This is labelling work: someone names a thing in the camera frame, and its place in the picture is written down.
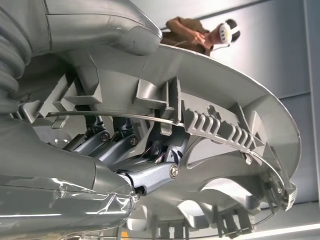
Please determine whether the person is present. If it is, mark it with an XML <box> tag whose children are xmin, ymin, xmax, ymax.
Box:
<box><xmin>161</xmin><ymin>16</ymin><xmax>242</xmax><ymax>57</ymax></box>

